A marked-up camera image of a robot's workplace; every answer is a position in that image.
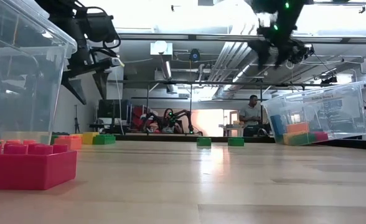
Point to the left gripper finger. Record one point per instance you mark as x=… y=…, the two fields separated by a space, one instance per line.
x=77 y=87
x=102 y=81

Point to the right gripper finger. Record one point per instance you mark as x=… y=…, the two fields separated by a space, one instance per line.
x=282 y=56
x=261 y=53

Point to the small yellow toy block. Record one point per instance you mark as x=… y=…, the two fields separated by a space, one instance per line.
x=94 y=139

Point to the small orange toy block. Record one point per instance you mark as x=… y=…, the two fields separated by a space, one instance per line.
x=69 y=143

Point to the large green toy block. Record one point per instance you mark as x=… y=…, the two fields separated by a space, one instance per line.
x=106 y=140
x=301 y=140

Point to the large orange toy block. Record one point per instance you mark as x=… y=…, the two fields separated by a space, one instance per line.
x=298 y=128

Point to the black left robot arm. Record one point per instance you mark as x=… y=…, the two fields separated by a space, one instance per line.
x=58 y=7

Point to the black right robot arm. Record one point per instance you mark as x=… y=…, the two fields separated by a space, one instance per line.
x=279 y=6

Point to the small black robot arm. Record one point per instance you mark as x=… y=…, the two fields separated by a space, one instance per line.
x=186 y=116

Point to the white cylindrical tank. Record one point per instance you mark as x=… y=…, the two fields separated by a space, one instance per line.
x=116 y=87

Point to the black monitor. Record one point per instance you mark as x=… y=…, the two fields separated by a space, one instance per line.
x=111 y=109

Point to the black tripod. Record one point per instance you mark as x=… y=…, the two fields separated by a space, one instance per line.
x=76 y=121

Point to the cluttered workbench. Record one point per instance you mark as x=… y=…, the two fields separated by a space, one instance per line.
x=124 y=127

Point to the red bulky equipment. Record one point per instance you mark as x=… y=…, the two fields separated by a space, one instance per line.
x=139 y=116

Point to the clear plastic storage bin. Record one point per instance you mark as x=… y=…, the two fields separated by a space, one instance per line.
x=341 y=118
x=21 y=93

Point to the person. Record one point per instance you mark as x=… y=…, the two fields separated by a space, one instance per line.
x=338 y=115
x=251 y=115
x=170 y=121

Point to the round black ceiling speaker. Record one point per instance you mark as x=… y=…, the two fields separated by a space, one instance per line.
x=194 y=55

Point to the white ceiling box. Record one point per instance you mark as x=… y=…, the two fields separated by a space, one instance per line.
x=161 y=48

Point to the large blue toy block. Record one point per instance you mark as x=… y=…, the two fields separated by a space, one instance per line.
x=277 y=127

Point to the grey overhead beam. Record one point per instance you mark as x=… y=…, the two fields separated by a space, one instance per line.
x=170 y=36

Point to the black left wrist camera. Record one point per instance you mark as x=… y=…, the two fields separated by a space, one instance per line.
x=102 y=28

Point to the black mounted camera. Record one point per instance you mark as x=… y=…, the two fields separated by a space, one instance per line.
x=329 y=80

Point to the black overhead rail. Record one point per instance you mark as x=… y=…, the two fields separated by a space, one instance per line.
x=201 y=82

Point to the grey camera mount bar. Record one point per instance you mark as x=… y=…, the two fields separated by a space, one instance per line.
x=338 y=3

